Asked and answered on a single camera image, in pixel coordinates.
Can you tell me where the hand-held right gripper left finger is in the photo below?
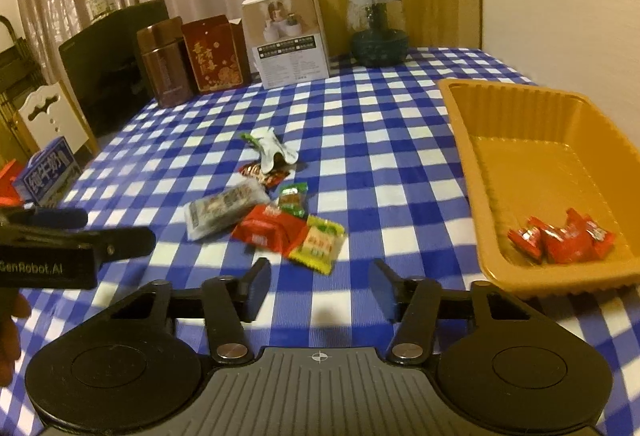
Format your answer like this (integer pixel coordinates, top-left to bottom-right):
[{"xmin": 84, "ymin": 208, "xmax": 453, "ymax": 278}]
[{"xmin": 107, "ymin": 259, "xmax": 272, "ymax": 365}]

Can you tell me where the orange plastic tray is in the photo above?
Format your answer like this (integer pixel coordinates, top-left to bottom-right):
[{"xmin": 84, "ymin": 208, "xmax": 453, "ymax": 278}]
[{"xmin": 438, "ymin": 77, "xmax": 640, "ymax": 299}]

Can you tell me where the black monitor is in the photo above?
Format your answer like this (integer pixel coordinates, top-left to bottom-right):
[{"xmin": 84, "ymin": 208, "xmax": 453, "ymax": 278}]
[{"xmin": 58, "ymin": 0, "xmax": 171, "ymax": 137}]

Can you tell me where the red tea box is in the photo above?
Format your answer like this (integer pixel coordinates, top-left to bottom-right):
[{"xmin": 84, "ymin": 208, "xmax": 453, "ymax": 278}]
[{"xmin": 181, "ymin": 14, "xmax": 252, "ymax": 94}]

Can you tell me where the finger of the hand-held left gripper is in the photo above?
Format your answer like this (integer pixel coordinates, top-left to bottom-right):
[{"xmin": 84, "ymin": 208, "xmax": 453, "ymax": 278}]
[
  {"xmin": 0, "ymin": 207, "xmax": 90, "ymax": 232},
  {"xmin": 0, "ymin": 226, "xmax": 157, "ymax": 263}
]

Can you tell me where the blue white checked tablecloth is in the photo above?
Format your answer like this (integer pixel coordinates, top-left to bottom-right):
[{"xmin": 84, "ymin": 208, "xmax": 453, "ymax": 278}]
[{"xmin": 17, "ymin": 45, "xmax": 640, "ymax": 436}]

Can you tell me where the white product box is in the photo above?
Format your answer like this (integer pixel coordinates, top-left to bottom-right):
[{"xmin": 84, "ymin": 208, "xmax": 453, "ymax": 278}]
[{"xmin": 241, "ymin": 0, "xmax": 331, "ymax": 90}]

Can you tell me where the clear long snack packet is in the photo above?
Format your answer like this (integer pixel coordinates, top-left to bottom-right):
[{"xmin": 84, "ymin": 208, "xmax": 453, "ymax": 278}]
[{"xmin": 184, "ymin": 180, "xmax": 271, "ymax": 241}]

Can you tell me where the green candy packet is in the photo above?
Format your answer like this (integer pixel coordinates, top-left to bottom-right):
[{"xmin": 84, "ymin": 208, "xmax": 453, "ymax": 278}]
[{"xmin": 277, "ymin": 183, "xmax": 309, "ymax": 218}]

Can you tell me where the white green snack packet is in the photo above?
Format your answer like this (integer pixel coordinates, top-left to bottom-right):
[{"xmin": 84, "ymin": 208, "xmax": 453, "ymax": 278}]
[{"xmin": 241, "ymin": 127, "xmax": 299, "ymax": 172}]

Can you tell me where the brown candy packet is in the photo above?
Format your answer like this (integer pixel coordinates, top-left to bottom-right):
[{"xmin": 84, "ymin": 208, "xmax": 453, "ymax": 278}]
[{"xmin": 239, "ymin": 162, "xmax": 292, "ymax": 189}]

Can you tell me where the yellow snack packet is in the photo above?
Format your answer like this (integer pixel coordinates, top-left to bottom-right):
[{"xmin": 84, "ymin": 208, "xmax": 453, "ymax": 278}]
[{"xmin": 288, "ymin": 215, "xmax": 347, "ymax": 275}]

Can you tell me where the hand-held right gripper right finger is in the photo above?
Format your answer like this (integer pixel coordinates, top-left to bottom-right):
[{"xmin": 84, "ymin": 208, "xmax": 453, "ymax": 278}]
[{"xmin": 368, "ymin": 259, "xmax": 538, "ymax": 365}]

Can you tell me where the person's left hand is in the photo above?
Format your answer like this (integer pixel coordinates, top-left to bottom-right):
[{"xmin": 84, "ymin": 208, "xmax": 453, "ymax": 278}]
[{"xmin": 0, "ymin": 293, "xmax": 32, "ymax": 387}]

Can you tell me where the dark glass jar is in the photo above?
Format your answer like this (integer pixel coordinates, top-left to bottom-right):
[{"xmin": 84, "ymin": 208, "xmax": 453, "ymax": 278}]
[{"xmin": 347, "ymin": 0, "xmax": 410, "ymax": 68}]

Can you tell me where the small red candy packet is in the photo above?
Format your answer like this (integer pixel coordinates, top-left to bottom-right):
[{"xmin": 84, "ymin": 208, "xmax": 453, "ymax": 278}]
[
  {"xmin": 542, "ymin": 211, "xmax": 596, "ymax": 264},
  {"xmin": 585, "ymin": 215, "xmax": 617, "ymax": 259},
  {"xmin": 507, "ymin": 216, "xmax": 546, "ymax": 263}
]

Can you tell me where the blue milk carton box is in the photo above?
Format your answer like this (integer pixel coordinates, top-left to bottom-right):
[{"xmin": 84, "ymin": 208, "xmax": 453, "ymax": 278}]
[{"xmin": 12, "ymin": 136, "xmax": 83, "ymax": 209}]

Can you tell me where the brown tin canister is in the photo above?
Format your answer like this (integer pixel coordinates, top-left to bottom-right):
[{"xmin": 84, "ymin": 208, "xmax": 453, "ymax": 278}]
[{"xmin": 136, "ymin": 16, "xmax": 193, "ymax": 108}]

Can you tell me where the large red snack packet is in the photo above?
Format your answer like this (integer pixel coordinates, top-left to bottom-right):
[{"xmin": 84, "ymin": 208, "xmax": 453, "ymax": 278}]
[{"xmin": 231, "ymin": 203, "xmax": 309, "ymax": 257}]

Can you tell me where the white wooden chair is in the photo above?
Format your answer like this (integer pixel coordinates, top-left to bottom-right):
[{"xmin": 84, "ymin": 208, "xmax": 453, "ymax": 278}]
[{"xmin": 17, "ymin": 81, "xmax": 98, "ymax": 157}]

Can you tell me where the small glass jar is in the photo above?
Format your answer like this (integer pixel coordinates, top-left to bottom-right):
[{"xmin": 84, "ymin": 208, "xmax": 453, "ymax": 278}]
[{"xmin": 84, "ymin": 0, "xmax": 118, "ymax": 21}]

